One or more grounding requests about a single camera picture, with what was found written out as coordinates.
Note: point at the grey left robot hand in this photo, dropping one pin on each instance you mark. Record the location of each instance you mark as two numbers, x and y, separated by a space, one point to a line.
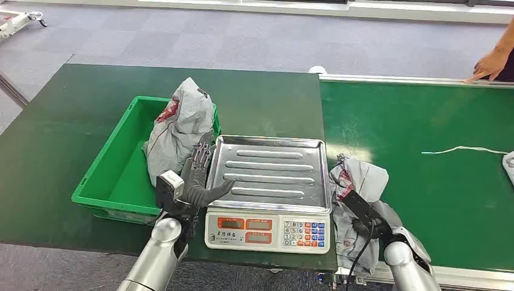
196 188

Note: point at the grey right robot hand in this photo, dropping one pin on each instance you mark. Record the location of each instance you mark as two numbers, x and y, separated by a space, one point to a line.
360 229

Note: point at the grey poly mailer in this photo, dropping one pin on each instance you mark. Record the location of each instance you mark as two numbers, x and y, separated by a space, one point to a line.
509 166
361 176
180 132

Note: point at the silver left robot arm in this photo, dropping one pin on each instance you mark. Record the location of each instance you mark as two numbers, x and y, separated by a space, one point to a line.
154 261

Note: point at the person's forearm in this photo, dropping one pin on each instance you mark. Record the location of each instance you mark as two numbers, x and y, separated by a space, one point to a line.
506 36

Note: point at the green conveyor belt machine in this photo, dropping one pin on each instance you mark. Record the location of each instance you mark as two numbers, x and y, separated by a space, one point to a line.
441 192

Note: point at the grey poly mailer, tall bundle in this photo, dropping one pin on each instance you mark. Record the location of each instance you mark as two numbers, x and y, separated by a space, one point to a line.
180 132

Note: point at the white scale with steel tray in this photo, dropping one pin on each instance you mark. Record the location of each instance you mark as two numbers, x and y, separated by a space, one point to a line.
273 180

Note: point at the green plastic crate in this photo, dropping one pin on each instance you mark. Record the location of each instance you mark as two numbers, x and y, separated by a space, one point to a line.
116 180

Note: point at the white paper strip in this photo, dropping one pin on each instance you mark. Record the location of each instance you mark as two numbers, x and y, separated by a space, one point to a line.
461 149

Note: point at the grey poly mailer, large logo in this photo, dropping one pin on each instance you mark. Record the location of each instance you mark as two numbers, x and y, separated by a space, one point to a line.
509 166

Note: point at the grey metal bar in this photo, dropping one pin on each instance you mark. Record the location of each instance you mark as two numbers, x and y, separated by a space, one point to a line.
12 90

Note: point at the person's hand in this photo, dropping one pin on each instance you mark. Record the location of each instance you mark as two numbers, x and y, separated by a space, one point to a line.
490 64

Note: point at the white wheeled cart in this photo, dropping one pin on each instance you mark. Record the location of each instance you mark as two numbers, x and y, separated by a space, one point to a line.
16 20

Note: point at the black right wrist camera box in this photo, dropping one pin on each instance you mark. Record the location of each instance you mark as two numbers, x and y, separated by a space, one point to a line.
363 209

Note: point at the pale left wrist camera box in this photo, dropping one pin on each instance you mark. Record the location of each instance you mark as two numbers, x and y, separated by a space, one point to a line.
172 182

